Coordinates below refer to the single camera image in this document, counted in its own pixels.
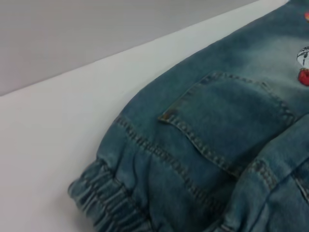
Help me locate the blue denim shorts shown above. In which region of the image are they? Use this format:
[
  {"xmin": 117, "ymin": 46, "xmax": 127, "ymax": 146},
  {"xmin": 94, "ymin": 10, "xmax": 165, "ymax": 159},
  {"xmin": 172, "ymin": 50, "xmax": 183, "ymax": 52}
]
[{"xmin": 68, "ymin": 0, "xmax": 309, "ymax": 232}]

